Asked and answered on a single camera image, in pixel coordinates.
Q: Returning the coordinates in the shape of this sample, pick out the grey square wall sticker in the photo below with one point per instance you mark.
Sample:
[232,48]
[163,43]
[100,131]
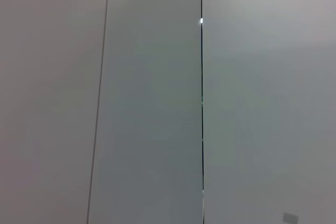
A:
[290,217]

